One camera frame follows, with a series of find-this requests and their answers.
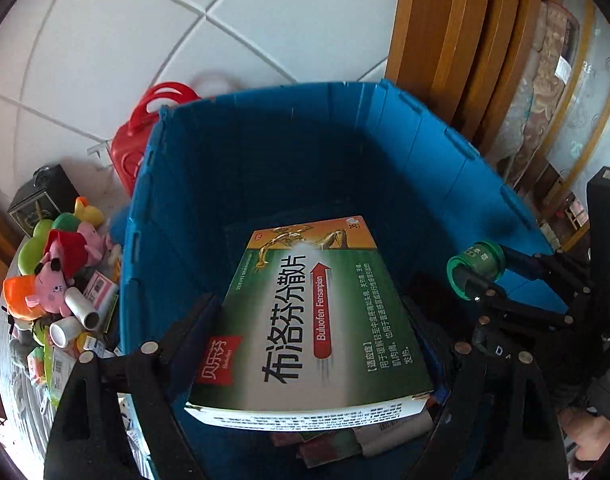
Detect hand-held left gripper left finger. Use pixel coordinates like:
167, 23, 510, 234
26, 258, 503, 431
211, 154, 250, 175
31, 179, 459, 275
44, 292, 223, 480

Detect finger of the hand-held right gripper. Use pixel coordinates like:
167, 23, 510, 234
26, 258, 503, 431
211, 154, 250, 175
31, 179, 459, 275
452, 272, 576, 328
502, 247, 588, 286

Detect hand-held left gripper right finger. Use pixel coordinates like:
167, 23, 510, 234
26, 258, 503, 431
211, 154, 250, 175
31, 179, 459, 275
409, 299, 568, 480

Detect green cap bottle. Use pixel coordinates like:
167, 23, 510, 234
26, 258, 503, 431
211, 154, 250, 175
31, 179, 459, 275
446, 241, 506, 302

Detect green orange medicine box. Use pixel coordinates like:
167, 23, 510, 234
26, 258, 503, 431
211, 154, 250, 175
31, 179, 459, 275
184, 215, 435, 428

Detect blue plastic crate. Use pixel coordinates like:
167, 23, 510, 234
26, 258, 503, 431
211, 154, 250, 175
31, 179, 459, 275
117, 79, 568, 480

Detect grey desktop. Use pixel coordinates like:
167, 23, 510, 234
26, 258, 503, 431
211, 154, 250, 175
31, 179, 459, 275
0, 240, 130, 480

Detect person's right hand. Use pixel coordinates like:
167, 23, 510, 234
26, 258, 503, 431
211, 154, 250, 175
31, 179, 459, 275
560, 407, 610, 466

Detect pink white barcode box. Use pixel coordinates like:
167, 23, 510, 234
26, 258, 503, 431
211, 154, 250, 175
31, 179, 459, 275
82, 271, 120, 311

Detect white cardboard tube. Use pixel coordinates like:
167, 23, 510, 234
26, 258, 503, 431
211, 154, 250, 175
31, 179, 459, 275
49, 319, 82, 350
66, 290, 102, 328

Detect small pink pig plush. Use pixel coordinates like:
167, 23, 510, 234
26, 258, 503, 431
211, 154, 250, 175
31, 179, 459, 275
77, 222, 106, 266

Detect red dress plush toy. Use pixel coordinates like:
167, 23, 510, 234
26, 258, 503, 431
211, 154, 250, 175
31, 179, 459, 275
45, 230, 88, 281

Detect pink pig plush black ears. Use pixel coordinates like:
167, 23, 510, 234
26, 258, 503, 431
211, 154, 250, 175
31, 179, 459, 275
25, 257, 68, 311

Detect yellow duck plush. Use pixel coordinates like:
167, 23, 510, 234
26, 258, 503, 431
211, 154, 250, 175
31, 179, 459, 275
74, 196, 104, 226

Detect frosted glass door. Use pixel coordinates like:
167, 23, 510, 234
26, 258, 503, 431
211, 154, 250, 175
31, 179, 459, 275
545, 0, 610, 241

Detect rolled patterned carpet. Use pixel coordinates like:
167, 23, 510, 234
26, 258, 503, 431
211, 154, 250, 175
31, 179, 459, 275
500, 0, 581, 196

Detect red carry case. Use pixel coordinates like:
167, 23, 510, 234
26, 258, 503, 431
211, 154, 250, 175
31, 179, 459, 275
110, 81, 203, 198

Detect green plush toy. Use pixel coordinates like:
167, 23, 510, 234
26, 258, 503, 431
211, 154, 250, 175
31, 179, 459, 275
17, 212, 78, 276

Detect orange plush toy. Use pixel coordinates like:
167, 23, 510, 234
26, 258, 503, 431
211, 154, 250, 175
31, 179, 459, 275
2, 276, 46, 318

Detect black gift box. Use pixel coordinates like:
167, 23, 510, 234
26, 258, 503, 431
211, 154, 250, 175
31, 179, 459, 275
7, 164, 80, 238

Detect wooden frame post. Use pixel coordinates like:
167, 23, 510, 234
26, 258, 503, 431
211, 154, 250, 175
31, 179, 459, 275
385, 0, 543, 146

